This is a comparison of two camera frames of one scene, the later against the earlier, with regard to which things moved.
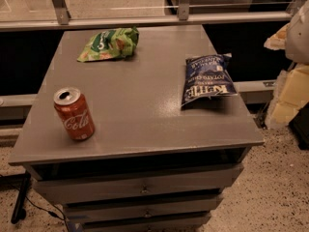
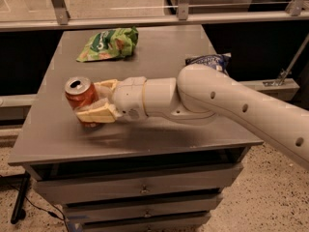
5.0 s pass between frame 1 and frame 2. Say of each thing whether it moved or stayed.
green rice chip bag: stayed
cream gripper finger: moved
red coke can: moved
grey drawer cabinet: stayed
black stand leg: stayed
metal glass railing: stayed
